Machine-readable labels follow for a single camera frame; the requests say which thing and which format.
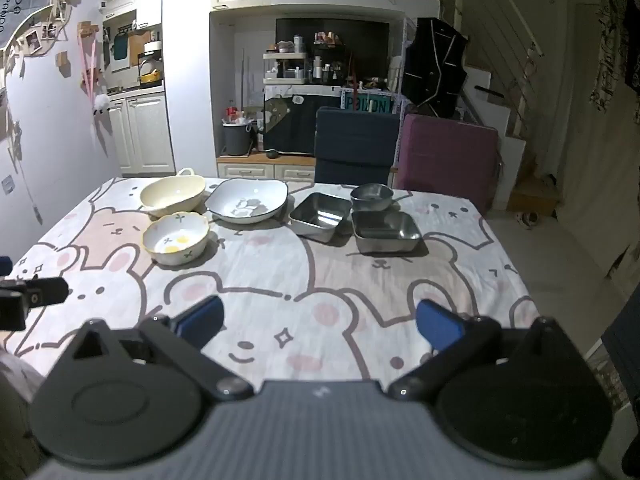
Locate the hanging printed cloth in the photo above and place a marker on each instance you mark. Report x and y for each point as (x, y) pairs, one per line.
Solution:
(612, 47)

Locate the wall socket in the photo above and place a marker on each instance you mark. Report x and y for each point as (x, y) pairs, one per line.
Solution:
(7, 184)

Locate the teal hanging board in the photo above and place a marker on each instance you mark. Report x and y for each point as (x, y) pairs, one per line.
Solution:
(120, 44)

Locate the white plush toy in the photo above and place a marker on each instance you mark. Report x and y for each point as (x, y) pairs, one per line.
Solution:
(101, 102)

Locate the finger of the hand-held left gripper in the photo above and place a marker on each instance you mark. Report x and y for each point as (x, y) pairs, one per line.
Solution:
(4, 265)
(45, 291)

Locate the navy chair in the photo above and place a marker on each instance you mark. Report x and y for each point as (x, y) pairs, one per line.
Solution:
(356, 145)

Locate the white kitchen cabinet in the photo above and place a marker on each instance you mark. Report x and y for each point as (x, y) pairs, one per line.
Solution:
(142, 132)

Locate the teal sign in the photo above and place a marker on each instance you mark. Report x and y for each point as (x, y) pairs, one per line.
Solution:
(367, 105)

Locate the wall photo display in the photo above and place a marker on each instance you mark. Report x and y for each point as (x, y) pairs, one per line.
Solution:
(35, 25)

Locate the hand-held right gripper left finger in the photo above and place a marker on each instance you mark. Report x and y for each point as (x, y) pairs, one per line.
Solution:
(200, 321)

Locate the flower-shaped bowl with yellow rim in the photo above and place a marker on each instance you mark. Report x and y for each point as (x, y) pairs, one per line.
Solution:
(176, 241)

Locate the slipper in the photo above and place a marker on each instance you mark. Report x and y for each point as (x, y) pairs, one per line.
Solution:
(527, 218)

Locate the grey trash bin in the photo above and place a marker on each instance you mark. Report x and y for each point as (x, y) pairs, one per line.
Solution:
(236, 139)

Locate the staircase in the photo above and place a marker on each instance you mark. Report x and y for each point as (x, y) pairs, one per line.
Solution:
(520, 125)

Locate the white shelf rack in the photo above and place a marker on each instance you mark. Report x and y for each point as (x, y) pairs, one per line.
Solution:
(285, 66)

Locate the black jacket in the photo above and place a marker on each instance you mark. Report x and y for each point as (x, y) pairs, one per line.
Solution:
(435, 67)

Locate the low white drawer cabinet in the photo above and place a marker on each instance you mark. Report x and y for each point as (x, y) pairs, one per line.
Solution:
(265, 169)

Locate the round steel bowl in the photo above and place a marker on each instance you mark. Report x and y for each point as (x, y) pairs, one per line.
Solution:
(372, 196)

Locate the pink ribbon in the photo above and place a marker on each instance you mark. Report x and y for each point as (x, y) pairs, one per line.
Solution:
(90, 70)

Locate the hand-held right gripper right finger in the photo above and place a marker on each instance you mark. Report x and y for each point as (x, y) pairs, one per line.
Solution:
(439, 324)

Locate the yellow pot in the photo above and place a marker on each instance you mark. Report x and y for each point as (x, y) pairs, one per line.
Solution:
(150, 77)

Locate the white bowl with dark rim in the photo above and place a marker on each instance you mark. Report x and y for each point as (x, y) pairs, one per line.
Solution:
(247, 203)

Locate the bear printed tablecloth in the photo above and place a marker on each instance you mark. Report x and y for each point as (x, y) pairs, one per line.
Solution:
(280, 270)

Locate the square steel container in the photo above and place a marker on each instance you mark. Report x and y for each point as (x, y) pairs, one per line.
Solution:
(385, 232)
(320, 216)

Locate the black letter board sign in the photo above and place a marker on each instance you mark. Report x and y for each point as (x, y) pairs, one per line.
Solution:
(292, 127)

